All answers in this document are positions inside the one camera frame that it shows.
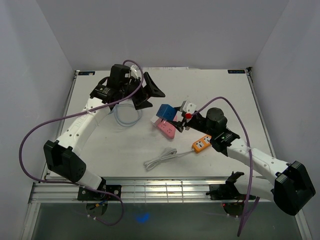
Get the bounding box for dark blue cube socket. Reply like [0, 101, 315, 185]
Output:
[156, 104, 177, 121]

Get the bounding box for white charger plug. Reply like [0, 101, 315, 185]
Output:
[150, 115, 162, 127]

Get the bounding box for orange power strip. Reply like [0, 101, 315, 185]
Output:
[191, 135, 211, 154]

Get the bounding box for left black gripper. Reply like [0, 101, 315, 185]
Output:
[120, 72, 165, 110]

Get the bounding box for left blue corner label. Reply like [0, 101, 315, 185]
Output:
[77, 71, 96, 76]

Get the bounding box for pink triangular power strip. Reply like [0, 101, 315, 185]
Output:
[156, 119, 176, 140]

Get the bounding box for blue corner label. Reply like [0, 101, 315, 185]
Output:
[77, 71, 96, 76]
[227, 69, 246, 74]

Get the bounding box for white coiled power cord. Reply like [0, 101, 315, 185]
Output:
[143, 146, 195, 172]

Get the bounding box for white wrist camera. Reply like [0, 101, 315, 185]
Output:
[130, 64, 140, 79]
[180, 100, 197, 120]

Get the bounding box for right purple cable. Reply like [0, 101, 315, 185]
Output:
[186, 96, 261, 237]

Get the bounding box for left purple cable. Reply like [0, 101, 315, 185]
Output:
[18, 59, 145, 226]

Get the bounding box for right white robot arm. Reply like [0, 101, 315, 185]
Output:
[171, 107, 316, 216]

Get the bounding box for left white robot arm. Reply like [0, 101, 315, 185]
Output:
[43, 64, 166, 200]

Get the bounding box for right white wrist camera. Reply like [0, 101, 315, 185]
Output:
[180, 100, 197, 120]

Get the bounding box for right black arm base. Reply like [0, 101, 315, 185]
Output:
[205, 184, 246, 201]

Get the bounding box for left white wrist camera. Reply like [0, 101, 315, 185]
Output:
[130, 64, 140, 79]

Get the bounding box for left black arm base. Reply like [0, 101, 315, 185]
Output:
[77, 184, 122, 202]

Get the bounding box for light blue power cord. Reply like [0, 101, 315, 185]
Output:
[112, 103, 143, 127]

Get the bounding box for purple cable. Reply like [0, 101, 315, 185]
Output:
[18, 59, 145, 226]
[186, 96, 261, 237]

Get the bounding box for right blue corner label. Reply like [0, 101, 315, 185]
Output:
[227, 69, 246, 74]

